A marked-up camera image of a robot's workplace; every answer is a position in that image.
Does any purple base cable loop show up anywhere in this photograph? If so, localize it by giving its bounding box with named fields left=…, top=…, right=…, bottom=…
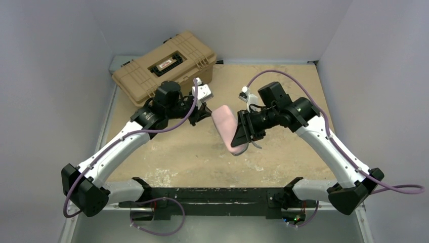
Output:
left=129, top=197, right=186, bottom=237

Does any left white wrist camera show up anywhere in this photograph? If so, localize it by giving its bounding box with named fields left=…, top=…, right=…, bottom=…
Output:
left=191, top=77, right=213, bottom=108

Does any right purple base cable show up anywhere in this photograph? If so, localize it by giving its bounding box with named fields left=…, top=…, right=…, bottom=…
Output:
left=285, top=200, right=320, bottom=229

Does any pink grey umbrella case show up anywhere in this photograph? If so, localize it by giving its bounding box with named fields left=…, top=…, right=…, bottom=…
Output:
left=211, top=105, right=248, bottom=156

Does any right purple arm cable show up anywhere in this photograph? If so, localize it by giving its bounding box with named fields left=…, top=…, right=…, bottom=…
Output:
left=246, top=69, right=425, bottom=195

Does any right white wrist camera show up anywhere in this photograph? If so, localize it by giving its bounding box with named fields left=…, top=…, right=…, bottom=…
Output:
left=239, top=86, right=259, bottom=112

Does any aluminium frame rail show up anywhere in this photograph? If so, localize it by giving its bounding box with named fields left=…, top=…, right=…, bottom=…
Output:
left=59, top=202, right=373, bottom=242

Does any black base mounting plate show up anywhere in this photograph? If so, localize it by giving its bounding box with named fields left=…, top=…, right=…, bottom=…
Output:
left=118, top=178, right=316, bottom=220

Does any tan plastic toolbox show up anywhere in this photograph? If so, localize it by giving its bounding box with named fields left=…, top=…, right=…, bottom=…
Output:
left=112, top=31, right=217, bottom=107

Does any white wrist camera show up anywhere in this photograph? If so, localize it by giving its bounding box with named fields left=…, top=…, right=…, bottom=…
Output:
left=239, top=86, right=259, bottom=112
left=191, top=77, right=213, bottom=108

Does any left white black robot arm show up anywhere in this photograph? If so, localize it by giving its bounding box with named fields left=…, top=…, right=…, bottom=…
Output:
left=61, top=78, right=213, bottom=218

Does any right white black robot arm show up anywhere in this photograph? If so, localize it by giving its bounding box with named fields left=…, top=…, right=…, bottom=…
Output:
left=228, top=82, right=384, bottom=215

